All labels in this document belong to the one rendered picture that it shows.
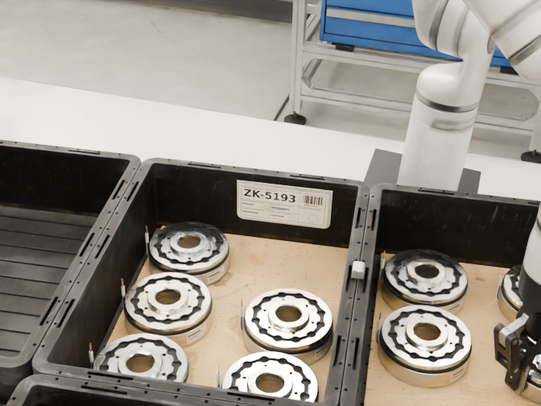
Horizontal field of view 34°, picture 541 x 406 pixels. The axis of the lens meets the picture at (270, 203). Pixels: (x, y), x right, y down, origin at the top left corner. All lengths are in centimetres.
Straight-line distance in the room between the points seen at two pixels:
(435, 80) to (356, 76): 226
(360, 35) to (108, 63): 112
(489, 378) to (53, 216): 62
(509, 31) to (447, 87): 43
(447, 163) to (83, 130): 73
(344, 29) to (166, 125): 135
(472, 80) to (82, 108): 85
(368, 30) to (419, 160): 168
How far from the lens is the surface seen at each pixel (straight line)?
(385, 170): 140
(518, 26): 80
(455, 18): 119
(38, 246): 120
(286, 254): 116
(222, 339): 103
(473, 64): 120
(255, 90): 335
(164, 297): 106
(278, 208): 115
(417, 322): 102
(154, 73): 349
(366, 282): 99
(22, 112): 179
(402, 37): 293
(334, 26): 296
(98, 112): 177
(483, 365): 104
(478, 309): 111
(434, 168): 129
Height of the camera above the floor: 154
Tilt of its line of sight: 35 degrees down
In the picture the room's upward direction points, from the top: 2 degrees clockwise
